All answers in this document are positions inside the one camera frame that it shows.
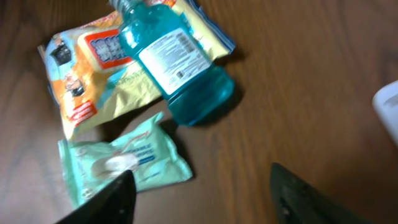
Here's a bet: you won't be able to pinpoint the blue mouthwash bottle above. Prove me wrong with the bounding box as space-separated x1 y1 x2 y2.
109 0 235 126

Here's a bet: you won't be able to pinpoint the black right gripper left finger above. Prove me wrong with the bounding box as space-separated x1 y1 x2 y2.
57 170 137 224

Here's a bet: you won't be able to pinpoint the teal small snack packet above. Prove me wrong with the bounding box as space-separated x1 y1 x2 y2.
58 112 193 208

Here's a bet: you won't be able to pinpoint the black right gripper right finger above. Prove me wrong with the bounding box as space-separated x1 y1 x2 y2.
270 162 369 224

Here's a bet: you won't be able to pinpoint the yellow snack bag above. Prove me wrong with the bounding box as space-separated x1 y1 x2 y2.
39 1 235 140

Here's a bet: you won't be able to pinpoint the white barcode scanner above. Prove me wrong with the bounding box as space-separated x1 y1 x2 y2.
373 81 397 146

